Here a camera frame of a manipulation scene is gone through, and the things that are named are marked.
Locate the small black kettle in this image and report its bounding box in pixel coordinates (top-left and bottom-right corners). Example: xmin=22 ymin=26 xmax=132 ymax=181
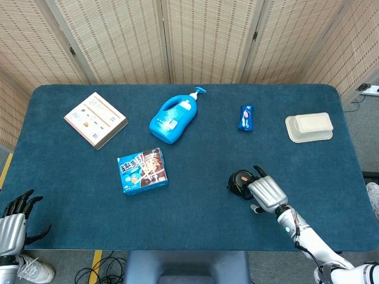
xmin=226 ymin=169 xmax=260 ymax=198

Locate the cream lidded food container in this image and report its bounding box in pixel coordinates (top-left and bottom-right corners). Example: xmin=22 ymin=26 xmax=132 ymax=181
xmin=285 ymin=111 xmax=335 ymax=144

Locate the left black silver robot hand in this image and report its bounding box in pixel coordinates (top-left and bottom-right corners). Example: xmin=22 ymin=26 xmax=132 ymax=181
xmin=0 ymin=189 xmax=53 ymax=257

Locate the thin black power cable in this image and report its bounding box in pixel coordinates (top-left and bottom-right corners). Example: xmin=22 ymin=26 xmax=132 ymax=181
xmin=343 ymin=93 xmax=368 ymax=113

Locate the black floor cable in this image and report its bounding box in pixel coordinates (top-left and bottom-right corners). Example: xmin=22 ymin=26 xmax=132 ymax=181
xmin=73 ymin=250 xmax=128 ymax=284

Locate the white grey sneaker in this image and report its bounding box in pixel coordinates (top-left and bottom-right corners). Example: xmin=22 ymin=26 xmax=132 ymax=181
xmin=365 ymin=182 xmax=379 ymax=224

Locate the blue felt table mat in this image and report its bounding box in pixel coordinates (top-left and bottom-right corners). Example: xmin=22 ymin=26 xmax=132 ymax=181
xmin=0 ymin=83 xmax=379 ymax=252

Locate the blue detergent pump bottle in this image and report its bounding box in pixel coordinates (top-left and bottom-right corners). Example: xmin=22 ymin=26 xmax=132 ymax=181
xmin=148 ymin=86 xmax=207 ymax=145

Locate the white power strip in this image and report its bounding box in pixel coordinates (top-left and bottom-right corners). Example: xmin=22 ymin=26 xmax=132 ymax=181
xmin=356 ymin=83 xmax=379 ymax=96

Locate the blue chocolate cookie box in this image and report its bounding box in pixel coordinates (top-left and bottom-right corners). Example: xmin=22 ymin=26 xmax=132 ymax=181
xmin=117 ymin=147 xmax=169 ymax=196

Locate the woven folding screen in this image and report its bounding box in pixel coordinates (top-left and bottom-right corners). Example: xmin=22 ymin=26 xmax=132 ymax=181
xmin=0 ymin=0 xmax=379 ymax=151

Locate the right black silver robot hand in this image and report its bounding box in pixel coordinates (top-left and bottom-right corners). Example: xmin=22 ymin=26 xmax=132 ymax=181
xmin=241 ymin=164 xmax=288 ymax=214

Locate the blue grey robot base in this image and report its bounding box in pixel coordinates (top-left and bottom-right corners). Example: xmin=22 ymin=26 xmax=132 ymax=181
xmin=123 ymin=250 xmax=252 ymax=284

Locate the white laced sneaker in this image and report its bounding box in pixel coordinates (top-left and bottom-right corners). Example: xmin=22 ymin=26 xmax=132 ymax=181
xmin=16 ymin=254 xmax=56 ymax=284

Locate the blue cookie snack packet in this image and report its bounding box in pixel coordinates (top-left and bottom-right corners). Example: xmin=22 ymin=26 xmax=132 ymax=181
xmin=237 ymin=105 xmax=255 ymax=132

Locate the flat white cardboard box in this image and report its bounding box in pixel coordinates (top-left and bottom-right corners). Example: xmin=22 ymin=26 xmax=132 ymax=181
xmin=63 ymin=91 xmax=129 ymax=151

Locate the yellow floor tape strip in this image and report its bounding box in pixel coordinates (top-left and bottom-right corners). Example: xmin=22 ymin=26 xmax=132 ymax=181
xmin=88 ymin=250 xmax=103 ymax=284
xmin=0 ymin=152 xmax=14 ymax=182

